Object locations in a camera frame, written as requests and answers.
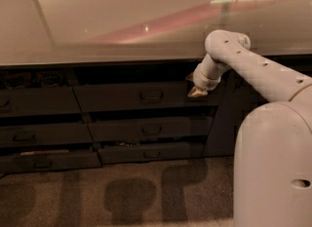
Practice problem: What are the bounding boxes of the dark snack packets in drawer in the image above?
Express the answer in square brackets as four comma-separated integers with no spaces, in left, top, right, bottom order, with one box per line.
[0,71,66,90]

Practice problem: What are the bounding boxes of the grey cabinet door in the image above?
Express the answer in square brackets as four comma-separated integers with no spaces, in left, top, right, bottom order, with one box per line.
[202,55,312,157]

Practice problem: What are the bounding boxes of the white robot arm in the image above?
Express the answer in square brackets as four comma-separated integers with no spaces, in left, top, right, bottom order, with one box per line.
[188,30,312,227]

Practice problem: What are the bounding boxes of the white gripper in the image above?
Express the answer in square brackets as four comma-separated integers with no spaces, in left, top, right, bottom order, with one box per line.
[185,64,221,98]

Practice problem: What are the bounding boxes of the grey drawer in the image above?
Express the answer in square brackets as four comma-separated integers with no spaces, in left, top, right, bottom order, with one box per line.
[0,123,92,147]
[98,141,204,164]
[88,116,213,141]
[0,87,80,117]
[74,82,224,112]
[0,150,101,173]

